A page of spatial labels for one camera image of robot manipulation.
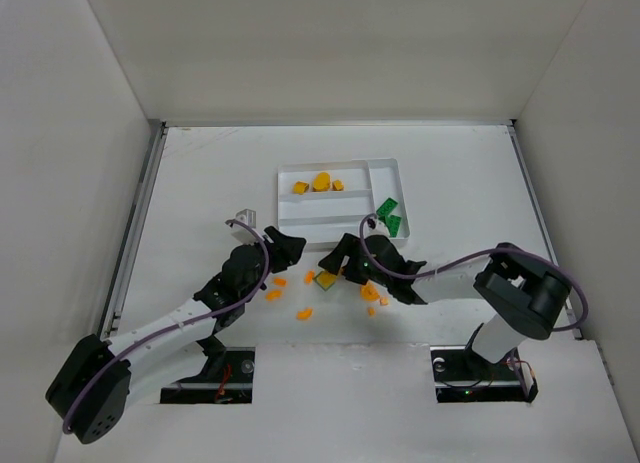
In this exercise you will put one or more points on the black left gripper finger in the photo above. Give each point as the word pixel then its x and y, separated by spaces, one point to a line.
pixel 280 264
pixel 283 248

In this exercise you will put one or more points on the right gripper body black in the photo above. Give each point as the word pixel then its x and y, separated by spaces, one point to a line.
pixel 353 255

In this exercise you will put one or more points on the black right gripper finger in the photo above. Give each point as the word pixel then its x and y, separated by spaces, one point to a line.
pixel 349 247
pixel 334 261

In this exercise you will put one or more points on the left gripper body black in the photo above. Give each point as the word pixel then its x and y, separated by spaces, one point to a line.
pixel 273 248

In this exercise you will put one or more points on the yellow long duplo brick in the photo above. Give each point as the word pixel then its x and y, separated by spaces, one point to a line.
pixel 326 280

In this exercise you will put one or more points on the green duplo plate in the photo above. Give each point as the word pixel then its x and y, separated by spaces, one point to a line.
pixel 393 224
pixel 386 208

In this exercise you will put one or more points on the yellow curved duplo brick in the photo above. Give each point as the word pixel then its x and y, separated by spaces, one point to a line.
pixel 322 182

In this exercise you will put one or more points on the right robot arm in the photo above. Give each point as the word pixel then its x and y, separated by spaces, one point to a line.
pixel 525 291

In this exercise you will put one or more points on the orange elbow piece left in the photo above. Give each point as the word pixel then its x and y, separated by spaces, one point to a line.
pixel 274 295

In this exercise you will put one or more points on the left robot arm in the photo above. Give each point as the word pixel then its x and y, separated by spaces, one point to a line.
pixel 101 377

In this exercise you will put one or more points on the orange half-round lego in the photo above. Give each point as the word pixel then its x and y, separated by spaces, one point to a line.
pixel 369 292

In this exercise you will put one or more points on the white divided sorting tray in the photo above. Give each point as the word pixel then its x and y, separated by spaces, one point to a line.
pixel 323 217

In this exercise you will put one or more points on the orange curved piece bottom-left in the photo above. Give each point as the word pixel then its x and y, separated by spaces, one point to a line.
pixel 305 314

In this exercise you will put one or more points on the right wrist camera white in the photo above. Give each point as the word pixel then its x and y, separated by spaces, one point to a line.
pixel 374 224

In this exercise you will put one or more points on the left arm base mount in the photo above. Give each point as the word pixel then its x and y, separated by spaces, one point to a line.
pixel 225 379

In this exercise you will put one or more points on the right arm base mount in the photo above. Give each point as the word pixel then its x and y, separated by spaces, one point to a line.
pixel 461 376

